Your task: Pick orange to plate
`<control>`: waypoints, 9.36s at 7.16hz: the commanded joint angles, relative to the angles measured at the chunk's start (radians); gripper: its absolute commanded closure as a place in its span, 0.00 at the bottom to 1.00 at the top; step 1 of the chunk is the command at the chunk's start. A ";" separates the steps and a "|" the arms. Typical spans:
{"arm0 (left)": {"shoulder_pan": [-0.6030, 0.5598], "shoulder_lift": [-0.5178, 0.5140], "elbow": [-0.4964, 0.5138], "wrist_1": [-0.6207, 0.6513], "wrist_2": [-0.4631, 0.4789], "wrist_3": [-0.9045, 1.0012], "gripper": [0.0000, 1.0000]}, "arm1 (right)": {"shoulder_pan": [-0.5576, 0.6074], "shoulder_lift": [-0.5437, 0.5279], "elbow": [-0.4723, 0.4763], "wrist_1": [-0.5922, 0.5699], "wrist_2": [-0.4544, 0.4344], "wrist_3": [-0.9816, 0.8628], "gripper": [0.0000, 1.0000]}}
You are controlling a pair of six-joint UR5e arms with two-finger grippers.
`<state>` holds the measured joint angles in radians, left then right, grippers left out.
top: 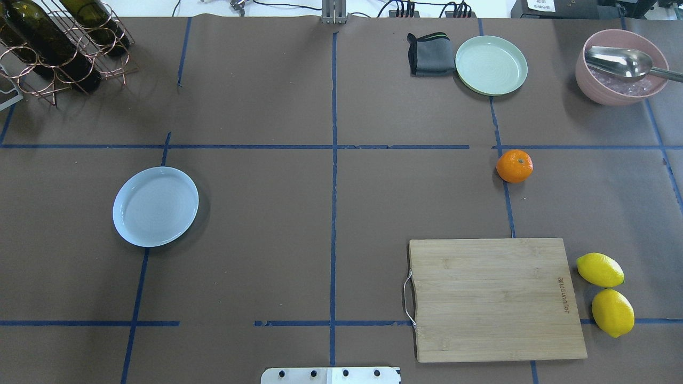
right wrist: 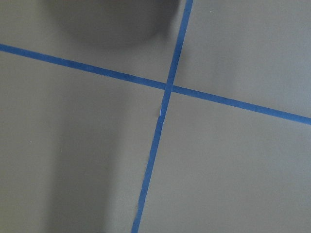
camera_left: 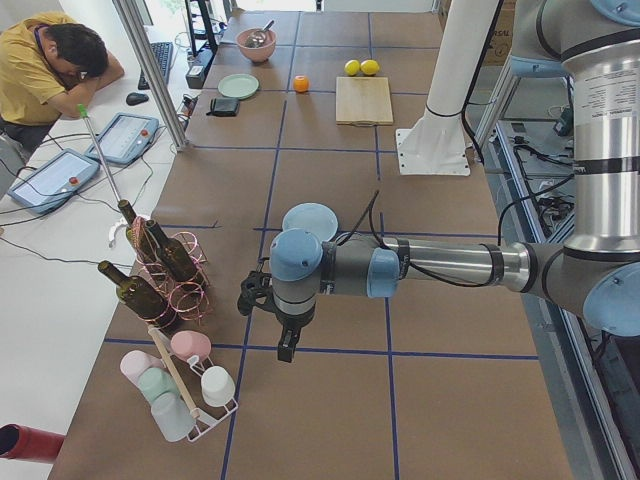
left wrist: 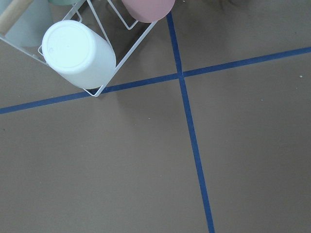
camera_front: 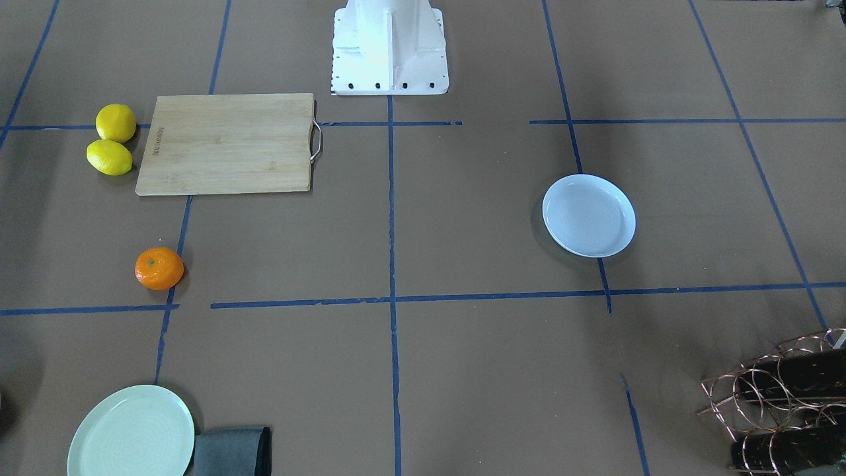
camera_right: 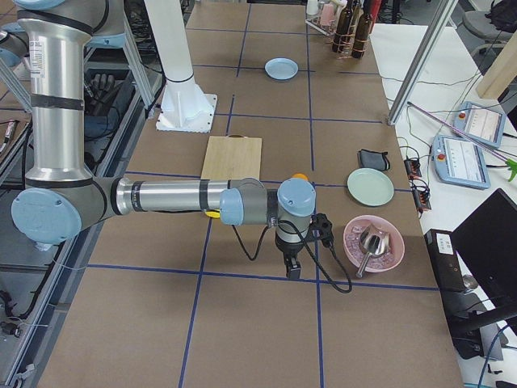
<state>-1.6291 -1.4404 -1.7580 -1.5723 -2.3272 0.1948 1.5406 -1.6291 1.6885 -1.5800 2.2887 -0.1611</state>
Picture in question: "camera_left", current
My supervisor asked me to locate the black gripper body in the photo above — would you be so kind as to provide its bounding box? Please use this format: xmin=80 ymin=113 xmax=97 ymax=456
xmin=276 ymin=308 xmax=315 ymax=341

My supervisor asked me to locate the orange fruit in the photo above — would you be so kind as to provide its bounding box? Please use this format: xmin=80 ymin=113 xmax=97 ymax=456
xmin=292 ymin=75 xmax=310 ymax=93

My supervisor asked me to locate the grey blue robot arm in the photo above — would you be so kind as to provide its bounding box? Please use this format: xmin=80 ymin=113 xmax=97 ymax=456
xmin=269 ymin=1 xmax=639 ymax=362

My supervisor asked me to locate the light blue plate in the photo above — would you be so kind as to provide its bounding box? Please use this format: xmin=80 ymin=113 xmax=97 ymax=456
xmin=282 ymin=203 xmax=339 ymax=241

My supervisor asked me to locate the light green plate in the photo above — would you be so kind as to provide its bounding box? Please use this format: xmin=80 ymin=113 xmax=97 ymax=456
xmin=218 ymin=74 xmax=260 ymax=100

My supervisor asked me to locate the white cup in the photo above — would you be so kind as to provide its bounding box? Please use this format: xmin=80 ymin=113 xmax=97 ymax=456
xmin=201 ymin=366 xmax=235 ymax=407

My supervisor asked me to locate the pink cup top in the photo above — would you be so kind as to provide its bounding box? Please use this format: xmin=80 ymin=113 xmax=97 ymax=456
xmin=170 ymin=330 xmax=212 ymax=361

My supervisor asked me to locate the pale blue cup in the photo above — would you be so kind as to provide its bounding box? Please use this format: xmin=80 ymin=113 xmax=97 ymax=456
xmin=151 ymin=392 xmax=195 ymax=442

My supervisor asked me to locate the wooden stick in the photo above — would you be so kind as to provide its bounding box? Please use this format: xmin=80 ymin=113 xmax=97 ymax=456
xmin=147 ymin=327 xmax=200 ymax=419

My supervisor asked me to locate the middle dark wine bottle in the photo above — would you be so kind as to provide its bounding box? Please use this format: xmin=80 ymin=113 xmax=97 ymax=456
xmin=145 ymin=220 xmax=203 ymax=284

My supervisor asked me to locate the dark wine bottle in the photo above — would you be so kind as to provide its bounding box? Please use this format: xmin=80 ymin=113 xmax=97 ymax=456
xmin=118 ymin=199 xmax=159 ymax=266
xmin=145 ymin=220 xmax=203 ymax=284
xmin=98 ymin=260 xmax=176 ymax=328

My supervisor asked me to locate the mint green cup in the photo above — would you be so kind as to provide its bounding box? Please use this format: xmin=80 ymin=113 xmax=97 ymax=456
xmin=137 ymin=367 xmax=179 ymax=404

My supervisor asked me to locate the pale pink cup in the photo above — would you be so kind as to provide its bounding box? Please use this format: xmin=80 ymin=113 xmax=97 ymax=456
xmin=120 ymin=350 xmax=165 ymax=386

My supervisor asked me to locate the front dark wine bottle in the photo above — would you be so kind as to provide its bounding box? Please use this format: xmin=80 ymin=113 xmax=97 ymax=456
xmin=98 ymin=260 xmax=176 ymax=328

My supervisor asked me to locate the rear dark wine bottle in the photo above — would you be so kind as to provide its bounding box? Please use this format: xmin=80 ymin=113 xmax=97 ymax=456
xmin=118 ymin=199 xmax=159 ymax=266

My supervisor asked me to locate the wooden cutting board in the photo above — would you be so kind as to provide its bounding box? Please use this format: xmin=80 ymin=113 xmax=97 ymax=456
xmin=335 ymin=77 xmax=394 ymax=125

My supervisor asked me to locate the far teach pendant tablet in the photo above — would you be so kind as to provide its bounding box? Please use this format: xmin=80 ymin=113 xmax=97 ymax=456
xmin=97 ymin=112 xmax=159 ymax=166

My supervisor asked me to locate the teach pendant tablet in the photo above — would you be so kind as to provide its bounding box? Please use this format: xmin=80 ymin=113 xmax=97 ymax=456
xmin=8 ymin=149 xmax=99 ymax=214
xmin=97 ymin=112 xmax=159 ymax=166

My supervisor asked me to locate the left yellow lemon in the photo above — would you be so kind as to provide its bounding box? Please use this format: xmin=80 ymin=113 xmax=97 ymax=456
xmin=344 ymin=59 xmax=361 ymax=77

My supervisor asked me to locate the yellow lemon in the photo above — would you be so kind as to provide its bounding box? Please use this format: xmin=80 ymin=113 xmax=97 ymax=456
xmin=344 ymin=59 xmax=361 ymax=77
xmin=360 ymin=59 xmax=380 ymax=76

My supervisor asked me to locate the right yellow lemon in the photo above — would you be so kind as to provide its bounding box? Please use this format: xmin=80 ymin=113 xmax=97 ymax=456
xmin=360 ymin=59 xmax=380 ymax=76

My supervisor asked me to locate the pink bowl with ice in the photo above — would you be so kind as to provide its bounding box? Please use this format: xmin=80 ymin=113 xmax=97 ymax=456
xmin=236 ymin=28 xmax=276 ymax=63

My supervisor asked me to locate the black computer mouse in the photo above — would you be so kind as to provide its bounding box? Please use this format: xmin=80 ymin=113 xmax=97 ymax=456
xmin=125 ymin=92 xmax=149 ymax=106

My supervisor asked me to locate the near teach pendant tablet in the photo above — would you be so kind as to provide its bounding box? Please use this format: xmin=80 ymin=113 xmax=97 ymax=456
xmin=8 ymin=149 xmax=99 ymax=214

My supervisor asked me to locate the red cylinder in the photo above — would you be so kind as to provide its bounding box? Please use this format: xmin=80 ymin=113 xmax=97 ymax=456
xmin=1 ymin=424 xmax=66 ymax=464

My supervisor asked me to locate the metal scoop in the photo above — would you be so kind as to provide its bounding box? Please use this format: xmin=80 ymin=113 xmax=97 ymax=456
xmin=244 ymin=19 xmax=275 ymax=48

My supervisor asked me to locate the metal rod green tip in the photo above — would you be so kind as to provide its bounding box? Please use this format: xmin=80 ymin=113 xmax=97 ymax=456
xmin=76 ymin=103 xmax=121 ymax=203

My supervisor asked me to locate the black keyboard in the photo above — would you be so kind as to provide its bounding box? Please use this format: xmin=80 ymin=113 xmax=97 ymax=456
xmin=137 ymin=41 xmax=175 ymax=92

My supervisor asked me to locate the cardboard box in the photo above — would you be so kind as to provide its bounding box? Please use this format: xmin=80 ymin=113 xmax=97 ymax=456
xmin=435 ymin=0 xmax=516 ymax=67

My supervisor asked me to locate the person in yellow shirt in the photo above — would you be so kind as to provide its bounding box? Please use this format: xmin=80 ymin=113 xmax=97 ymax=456
xmin=1 ymin=12 xmax=124 ymax=154

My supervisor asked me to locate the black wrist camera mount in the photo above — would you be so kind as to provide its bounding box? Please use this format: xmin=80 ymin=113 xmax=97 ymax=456
xmin=237 ymin=270 xmax=275 ymax=316

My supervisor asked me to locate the white wire cup rack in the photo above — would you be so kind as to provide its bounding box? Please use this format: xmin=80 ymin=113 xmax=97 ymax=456
xmin=148 ymin=328 xmax=238 ymax=442

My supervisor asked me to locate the copper wire bottle rack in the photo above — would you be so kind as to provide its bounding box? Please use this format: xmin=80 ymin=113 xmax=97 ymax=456
xmin=126 ymin=216 xmax=211 ymax=326

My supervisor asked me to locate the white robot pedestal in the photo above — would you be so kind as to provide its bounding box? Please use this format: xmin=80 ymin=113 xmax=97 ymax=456
xmin=396 ymin=0 xmax=501 ymax=176

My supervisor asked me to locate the black camera cable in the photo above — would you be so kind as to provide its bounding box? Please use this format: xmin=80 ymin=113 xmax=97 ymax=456
xmin=333 ymin=189 xmax=576 ymax=289

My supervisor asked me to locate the aluminium frame post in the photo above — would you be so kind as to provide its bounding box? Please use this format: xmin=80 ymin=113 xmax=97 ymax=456
xmin=112 ymin=0 xmax=188 ymax=152

